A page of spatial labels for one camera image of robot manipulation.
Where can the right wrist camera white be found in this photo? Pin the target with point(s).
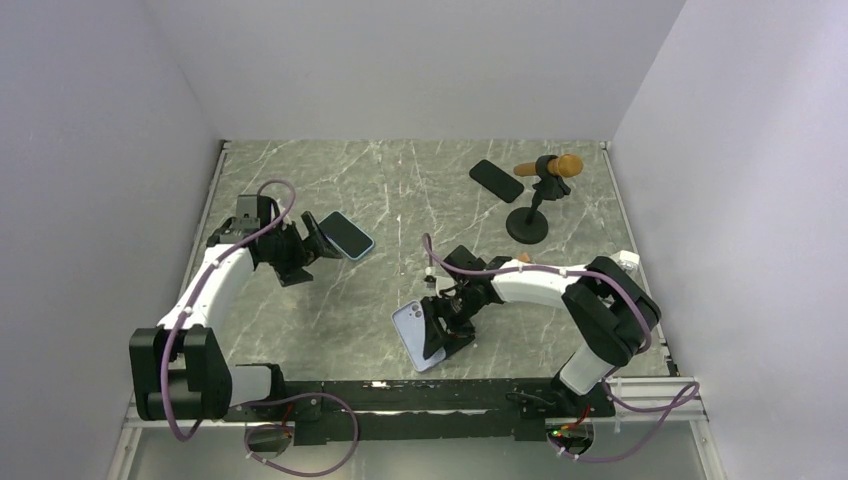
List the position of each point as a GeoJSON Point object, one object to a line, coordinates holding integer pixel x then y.
{"type": "Point", "coordinates": [439, 285]}

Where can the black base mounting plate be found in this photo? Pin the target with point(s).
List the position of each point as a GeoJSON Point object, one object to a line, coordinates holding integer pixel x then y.
{"type": "Point", "coordinates": [524, 409]}

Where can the white phone stand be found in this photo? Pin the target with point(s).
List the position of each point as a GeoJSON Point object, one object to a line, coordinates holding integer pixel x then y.
{"type": "Point", "coordinates": [626, 260]}

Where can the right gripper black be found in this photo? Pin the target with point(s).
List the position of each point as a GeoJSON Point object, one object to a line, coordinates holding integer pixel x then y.
{"type": "Point", "coordinates": [435, 336]}

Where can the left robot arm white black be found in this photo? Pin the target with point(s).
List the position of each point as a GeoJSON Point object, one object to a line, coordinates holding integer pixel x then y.
{"type": "Point", "coordinates": [178, 368]}

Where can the wooden microphone on black stand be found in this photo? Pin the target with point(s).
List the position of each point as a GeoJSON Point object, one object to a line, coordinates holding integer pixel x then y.
{"type": "Point", "coordinates": [525, 224]}

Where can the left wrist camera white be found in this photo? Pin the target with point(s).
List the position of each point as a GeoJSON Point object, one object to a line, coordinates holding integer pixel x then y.
{"type": "Point", "coordinates": [258, 209]}

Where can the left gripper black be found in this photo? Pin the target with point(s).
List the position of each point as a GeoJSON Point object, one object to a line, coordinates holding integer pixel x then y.
{"type": "Point", "coordinates": [293, 272]}

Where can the phone in blue case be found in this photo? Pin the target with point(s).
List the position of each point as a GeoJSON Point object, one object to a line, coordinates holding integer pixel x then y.
{"type": "Point", "coordinates": [346, 236]}

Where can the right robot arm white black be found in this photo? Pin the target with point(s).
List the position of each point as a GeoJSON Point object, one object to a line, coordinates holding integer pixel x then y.
{"type": "Point", "coordinates": [613, 314]}

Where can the black phone on table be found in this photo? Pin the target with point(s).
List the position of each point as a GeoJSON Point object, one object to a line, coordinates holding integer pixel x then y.
{"type": "Point", "coordinates": [497, 181]}

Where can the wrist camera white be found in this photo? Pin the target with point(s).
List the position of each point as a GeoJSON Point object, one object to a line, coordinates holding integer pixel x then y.
{"type": "Point", "coordinates": [258, 209]}
{"type": "Point", "coordinates": [439, 285]}

